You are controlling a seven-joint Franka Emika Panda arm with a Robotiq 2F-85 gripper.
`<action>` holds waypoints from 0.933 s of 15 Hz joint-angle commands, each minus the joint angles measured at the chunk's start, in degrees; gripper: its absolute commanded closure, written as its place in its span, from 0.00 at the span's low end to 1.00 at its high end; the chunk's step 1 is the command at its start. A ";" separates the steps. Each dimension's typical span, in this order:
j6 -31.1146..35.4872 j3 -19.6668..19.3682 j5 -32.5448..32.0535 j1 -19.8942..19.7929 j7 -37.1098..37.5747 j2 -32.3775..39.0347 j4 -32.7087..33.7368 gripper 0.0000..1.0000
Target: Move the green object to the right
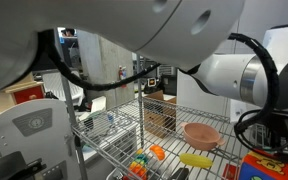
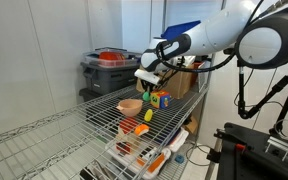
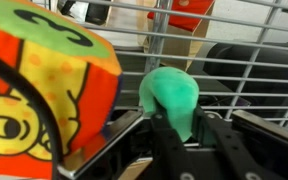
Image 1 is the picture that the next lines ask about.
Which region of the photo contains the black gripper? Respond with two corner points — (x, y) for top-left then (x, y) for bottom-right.
(271, 113), (288, 149)

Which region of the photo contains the white vented unit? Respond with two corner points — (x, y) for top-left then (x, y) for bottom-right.
(157, 63), (179, 77)

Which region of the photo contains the white paper box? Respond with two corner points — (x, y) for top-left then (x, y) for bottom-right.
(90, 95), (108, 114)

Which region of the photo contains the cardboard box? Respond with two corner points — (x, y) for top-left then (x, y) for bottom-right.
(143, 90), (178, 140)

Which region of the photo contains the metal rack pole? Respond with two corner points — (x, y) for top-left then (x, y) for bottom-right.
(52, 29), (89, 180)
(135, 54), (145, 149)

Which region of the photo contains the rainbow stacking toy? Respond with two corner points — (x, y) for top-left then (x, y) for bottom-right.
(127, 148), (150, 180)

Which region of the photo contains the wooden toy cabinet red drawer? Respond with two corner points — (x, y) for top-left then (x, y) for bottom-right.
(0, 72), (46, 116)

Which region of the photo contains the white appliance under shelf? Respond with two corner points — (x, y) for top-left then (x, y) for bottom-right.
(79, 112), (142, 165)

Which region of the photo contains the pink bowl with handles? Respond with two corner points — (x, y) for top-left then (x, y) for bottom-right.
(179, 121), (227, 152)

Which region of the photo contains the red fire extinguisher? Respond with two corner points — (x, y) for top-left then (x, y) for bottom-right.
(118, 65), (128, 89)

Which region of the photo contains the black flat object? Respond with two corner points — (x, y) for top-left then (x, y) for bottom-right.
(167, 167), (190, 180)

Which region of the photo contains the yellow toy corn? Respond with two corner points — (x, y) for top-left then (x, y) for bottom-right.
(178, 152), (214, 169)

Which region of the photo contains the person with dark hair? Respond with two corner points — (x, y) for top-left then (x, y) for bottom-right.
(60, 28), (78, 38)

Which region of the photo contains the black clamp bracket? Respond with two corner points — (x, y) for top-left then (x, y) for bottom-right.
(0, 151), (48, 180)

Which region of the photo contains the colourful plush cube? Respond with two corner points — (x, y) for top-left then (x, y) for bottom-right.
(238, 150), (288, 180)

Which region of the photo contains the white slatted chair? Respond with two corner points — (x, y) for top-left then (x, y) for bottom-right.
(41, 70), (85, 108)

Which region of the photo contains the black device orange screen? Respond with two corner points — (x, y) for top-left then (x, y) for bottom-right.
(143, 76), (165, 95)

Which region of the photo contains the white robot control box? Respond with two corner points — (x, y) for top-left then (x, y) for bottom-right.
(0, 98), (82, 180)

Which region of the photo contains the metal wire shelf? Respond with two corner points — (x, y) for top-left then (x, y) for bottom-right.
(71, 96), (288, 180)

